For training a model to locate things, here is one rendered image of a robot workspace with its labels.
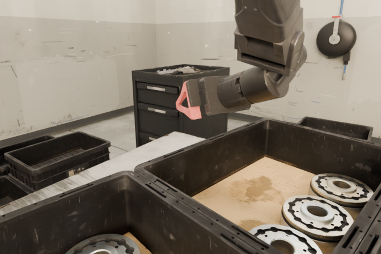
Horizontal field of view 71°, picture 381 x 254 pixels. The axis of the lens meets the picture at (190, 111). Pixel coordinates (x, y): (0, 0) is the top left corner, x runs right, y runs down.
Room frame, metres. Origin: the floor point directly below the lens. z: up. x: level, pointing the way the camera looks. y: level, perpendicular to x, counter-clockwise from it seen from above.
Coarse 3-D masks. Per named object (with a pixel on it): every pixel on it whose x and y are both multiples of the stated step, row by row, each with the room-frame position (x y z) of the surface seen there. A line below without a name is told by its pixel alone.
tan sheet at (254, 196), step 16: (272, 160) 0.61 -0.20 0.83; (240, 176) 0.54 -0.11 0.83; (256, 176) 0.54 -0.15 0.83; (272, 176) 0.54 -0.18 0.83; (288, 176) 0.54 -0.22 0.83; (304, 176) 0.54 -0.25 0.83; (208, 192) 0.47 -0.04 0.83; (224, 192) 0.47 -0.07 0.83; (240, 192) 0.47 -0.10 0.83; (256, 192) 0.47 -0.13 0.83; (272, 192) 0.47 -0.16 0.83; (288, 192) 0.47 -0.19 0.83; (304, 192) 0.47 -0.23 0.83; (224, 208) 0.42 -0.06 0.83; (240, 208) 0.42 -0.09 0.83; (256, 208) 0.42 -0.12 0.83; (272, 208) 0.42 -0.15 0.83; (240, 224) 0.38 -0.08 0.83; (256, 224) 0.38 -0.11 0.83; (272, 224) 0.38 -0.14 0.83
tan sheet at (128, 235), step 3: (126, 234) 0.35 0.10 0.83; (129, 234) 0.35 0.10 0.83; (129, 237) 0.35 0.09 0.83; (132, 237) 0.35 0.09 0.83; (135, 240) 0.34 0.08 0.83; (138, 240) 0.34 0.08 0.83; (138, 243) 0.34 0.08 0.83; (141, 243) 0.34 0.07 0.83; (138, 246) 0.33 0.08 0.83; (141, 246) 0.33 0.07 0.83; (144, 246) 0.33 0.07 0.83; (141, 249) 0.32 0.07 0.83; (144, 249) 0.32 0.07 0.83; (147, 249) 0.32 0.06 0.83; (141, 252) 0.32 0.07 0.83; (144, 252) 0.32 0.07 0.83; (147, 252) 0.32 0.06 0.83; (150, 252) 0.32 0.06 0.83
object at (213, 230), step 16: (112, 176) 0.36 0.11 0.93; (128, 176) 0.36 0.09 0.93; (64, 192) 0.31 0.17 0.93; (80, 192) 0.32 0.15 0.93; (160, 192) 0.31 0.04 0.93; (32, 208) 0.28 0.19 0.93; (176, 208) 0.28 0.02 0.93; (0, 224) 0.25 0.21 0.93; (192, 224) 0.26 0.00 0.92; (208, 224) 0.25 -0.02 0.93; (224, 240) 0.23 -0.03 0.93; (240, 240) 0.23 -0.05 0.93
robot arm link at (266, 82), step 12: (252, 72) 0.40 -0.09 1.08; (264, 72) 0.38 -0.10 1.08; (240, 84) 0.41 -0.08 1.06; (252, 84) 0.39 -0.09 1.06; (264, 84) 0.38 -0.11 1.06; (276, 84) 0.38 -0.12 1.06; (288, 84) 0.40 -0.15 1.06; (252, 96) 0.40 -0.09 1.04; (264, 96) 0.39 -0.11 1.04; (276, 96) 0.38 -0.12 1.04
